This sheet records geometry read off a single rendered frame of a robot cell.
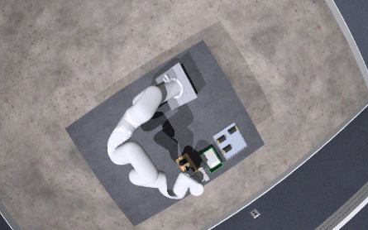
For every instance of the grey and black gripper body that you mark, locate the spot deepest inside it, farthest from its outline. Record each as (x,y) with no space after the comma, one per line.
(190,171)

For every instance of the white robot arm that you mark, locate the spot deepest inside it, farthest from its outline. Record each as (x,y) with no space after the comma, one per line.
(122,151)

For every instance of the green open-top box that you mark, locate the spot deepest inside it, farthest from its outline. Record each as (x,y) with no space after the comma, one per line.
(211,160)

